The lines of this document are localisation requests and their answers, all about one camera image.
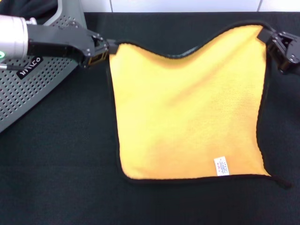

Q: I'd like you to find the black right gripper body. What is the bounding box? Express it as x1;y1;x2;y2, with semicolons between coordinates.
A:
277;32;300;76

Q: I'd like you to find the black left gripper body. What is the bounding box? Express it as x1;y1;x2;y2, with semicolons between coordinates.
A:
27;20;99;66

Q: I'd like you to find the yellow grey towel black trim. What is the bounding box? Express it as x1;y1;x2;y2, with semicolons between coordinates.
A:
106;20;294;189

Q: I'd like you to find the grey perforated storage box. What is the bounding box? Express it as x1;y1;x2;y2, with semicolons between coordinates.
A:
0;0;95;135

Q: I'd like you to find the black cloth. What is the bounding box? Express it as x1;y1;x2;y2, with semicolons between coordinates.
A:
0;0;59;24

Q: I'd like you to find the grey gripper cable with connector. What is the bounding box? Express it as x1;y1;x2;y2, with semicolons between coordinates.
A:
0;62;29;71

